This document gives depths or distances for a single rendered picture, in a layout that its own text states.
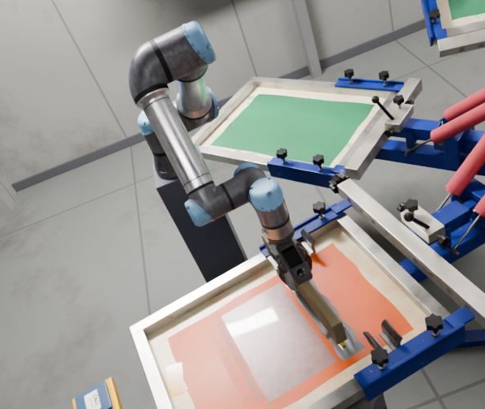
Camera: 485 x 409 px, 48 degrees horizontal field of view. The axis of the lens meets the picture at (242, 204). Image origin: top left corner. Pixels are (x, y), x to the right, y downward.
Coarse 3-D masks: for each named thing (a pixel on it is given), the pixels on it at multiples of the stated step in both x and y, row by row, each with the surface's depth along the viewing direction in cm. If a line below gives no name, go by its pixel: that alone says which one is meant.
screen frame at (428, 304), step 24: (360, 240) 167; (264, 264) 175; (384, 264) 158; (216, 288) 171; (408, 288) 149; (168, 312) 170; (432, 312) 141; (144, 336) 165; (144, 360) 158; (168, 408) 144; (312, 408) 132; (336, 408) 132
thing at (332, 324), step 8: (264, 240) 159; (304, 288) 141; (312, 288) 140; (304, 296) 143; (312, 296) 138; (320, 296) 137; (312, 304) 138; (320, 304) 135; (320, 312) 134; (328, 312) 133; (320, 320) 138; (328, 320) 131; (336, 320) 131; (328, 328) 133; (336, 328) 130; (336, 336) 132; (344, 336) 133
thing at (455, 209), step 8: (456, 200) 160; (448, 208) 159; (456, 208) 158; (464, 208) 157; (432, 216) 159; (440, 216) 158; (448, 216) 157; (456, 216) 156; (464, 216) 157; (448, 224) 156; (456, 224) 157; (464, 224) 159; (424, 240) 155
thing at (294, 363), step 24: (360, 288) 158; (360, 312) 152; (384, 312) 150; (288, 336) 154; (312, 336) 151; (360, 336) 147; (264, 360) 150; (288, 360) 148; (312, 360) 146; (336, 360) 144; (216, 384) 149; (264, 384) 145; (288, 384) 143; (312, 384) 141; (216, 408) 144; (240, 408) 142; (264, 408) 140
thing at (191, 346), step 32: (320, 256) 172; (256, 288) 170; (288, 288) 167; (320, 288) 163; (352, 288) 159; (224, 320) 165; (256, 320) 161; (288, 320) 158; (192, 352) 160; (192, 384) 152
